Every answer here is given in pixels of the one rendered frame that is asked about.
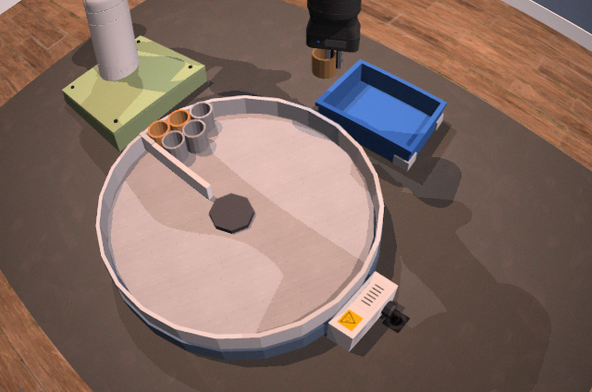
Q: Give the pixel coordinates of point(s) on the grey metal bushing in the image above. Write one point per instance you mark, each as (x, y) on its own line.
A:
(176, 138)
(203, 111)
(198, 143)

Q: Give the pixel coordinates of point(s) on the blue crate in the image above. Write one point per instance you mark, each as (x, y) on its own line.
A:
(369, 94)

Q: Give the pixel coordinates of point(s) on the bronze bushing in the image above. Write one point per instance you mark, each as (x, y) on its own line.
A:
(157, 130)
(178, 119)
(323, 68)

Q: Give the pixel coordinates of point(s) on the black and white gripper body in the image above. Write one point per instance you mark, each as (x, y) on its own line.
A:
(325, 31)

